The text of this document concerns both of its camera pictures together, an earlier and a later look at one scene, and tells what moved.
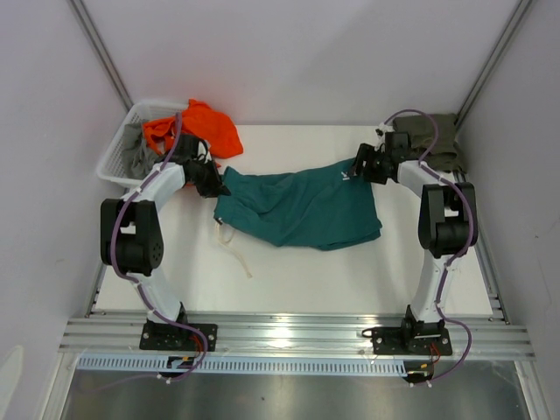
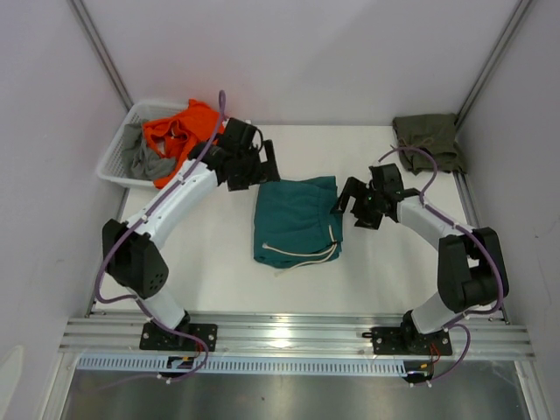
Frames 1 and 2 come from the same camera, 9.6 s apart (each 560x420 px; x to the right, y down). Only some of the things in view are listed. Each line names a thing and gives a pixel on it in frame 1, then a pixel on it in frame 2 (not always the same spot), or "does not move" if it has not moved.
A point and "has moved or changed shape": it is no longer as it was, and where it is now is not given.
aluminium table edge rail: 281,337 does not move
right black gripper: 366,153 to 352,188
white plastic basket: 111,166 does not move
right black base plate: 408,340 does not move
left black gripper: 216,188 to 265,172
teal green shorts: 324,208 has moved or changed shape
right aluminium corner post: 516,17 does not move
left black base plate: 171,337 does not move
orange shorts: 214,129 does not move
